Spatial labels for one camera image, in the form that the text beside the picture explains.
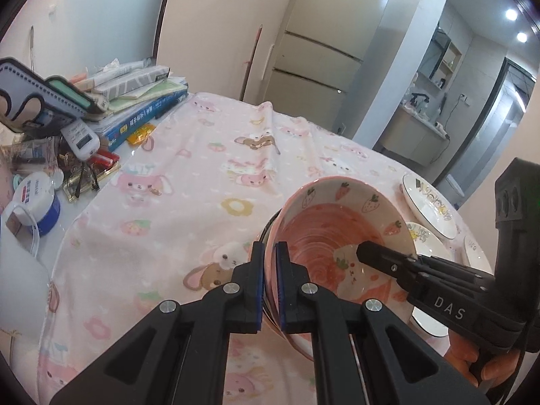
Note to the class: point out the grey striped book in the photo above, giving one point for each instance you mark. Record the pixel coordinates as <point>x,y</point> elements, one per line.
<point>130,78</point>

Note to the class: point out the bathroom mirror cabinet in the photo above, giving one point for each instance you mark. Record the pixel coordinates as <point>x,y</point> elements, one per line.
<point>438,50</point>

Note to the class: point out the white blue round jar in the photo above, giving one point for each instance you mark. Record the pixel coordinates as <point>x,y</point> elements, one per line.
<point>36,196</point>

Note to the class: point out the green book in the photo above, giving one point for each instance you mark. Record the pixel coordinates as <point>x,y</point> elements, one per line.
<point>156,90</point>

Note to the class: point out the orange yellow packet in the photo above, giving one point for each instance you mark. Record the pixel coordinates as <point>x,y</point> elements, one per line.
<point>141,133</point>

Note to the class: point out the wooden broom stick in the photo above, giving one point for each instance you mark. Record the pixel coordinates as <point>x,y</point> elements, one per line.
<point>253,59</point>

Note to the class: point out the cartoon animal print plate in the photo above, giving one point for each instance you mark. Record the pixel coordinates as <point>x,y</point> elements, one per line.
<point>426,206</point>
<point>426,240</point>

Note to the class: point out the round ceiling light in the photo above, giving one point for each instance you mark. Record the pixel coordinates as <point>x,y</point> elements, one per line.
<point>522,37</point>
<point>511,14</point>

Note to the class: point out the beige vanity cabinet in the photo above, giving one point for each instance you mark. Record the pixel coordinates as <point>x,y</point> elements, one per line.
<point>405,135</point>

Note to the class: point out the white wall socket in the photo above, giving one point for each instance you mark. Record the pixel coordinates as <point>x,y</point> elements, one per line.
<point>464,99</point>

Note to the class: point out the blue book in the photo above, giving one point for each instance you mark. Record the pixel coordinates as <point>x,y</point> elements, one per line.
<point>139,120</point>

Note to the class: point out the red stapler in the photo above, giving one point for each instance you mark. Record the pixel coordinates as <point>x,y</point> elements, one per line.
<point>105,159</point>

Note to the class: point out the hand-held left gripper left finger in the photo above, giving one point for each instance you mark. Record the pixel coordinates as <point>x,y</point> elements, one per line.
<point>258,303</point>

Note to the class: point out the white plate with lettering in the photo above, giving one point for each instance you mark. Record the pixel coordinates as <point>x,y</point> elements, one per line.
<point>479,257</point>

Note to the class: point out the person's right hand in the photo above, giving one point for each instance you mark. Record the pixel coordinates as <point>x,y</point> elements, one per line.
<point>460,346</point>

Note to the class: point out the blue-grey patterned case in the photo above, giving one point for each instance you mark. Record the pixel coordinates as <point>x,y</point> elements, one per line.
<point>25,88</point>

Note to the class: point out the beige refrigerator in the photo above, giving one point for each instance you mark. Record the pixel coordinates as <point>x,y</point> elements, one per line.
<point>320,50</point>

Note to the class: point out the metal pole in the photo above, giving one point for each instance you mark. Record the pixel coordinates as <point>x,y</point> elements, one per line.
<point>31,50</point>

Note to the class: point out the white smooth object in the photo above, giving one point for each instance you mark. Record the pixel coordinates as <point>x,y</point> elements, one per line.
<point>21,287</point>

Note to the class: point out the pink cartoon printed tablecloth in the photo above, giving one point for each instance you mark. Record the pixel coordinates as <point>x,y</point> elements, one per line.
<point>190,185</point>

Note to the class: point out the white remote control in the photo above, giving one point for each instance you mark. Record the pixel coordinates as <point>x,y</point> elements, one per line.
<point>80,139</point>

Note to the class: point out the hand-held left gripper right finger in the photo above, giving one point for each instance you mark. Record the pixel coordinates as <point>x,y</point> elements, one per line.
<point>282,295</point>

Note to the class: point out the dark framed glass door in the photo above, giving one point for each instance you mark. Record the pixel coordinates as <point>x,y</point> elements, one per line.
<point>517,88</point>

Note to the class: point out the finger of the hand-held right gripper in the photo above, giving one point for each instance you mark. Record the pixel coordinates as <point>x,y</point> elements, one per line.
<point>379,257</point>
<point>460,271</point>

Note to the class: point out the white hair dryer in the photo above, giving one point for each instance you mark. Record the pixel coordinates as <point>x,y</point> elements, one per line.
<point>441,125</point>

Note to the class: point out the black faucet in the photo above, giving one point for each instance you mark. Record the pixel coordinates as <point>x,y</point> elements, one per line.
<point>419,101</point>

